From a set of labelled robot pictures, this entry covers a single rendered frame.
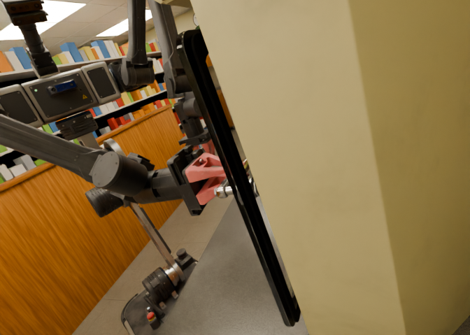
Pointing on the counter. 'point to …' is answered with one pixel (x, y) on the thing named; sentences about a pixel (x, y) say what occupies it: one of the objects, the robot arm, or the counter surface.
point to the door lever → (224, 189)
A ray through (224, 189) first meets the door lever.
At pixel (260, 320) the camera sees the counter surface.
